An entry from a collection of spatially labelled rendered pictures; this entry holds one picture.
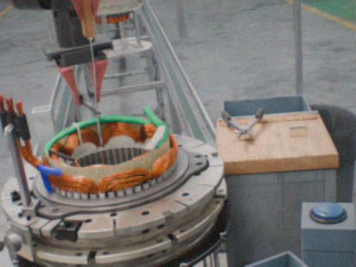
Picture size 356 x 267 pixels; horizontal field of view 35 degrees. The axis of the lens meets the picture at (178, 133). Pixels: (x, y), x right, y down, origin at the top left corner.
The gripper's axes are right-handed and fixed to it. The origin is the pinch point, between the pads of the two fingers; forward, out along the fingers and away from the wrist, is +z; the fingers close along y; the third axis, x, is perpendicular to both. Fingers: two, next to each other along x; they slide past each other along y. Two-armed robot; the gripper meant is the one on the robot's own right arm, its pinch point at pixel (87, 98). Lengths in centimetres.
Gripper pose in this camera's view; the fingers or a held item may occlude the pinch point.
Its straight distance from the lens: 92.1
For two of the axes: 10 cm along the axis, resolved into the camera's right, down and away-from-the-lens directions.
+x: 3.2, 3.3, -8.9
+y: -9.4, 2.2, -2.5
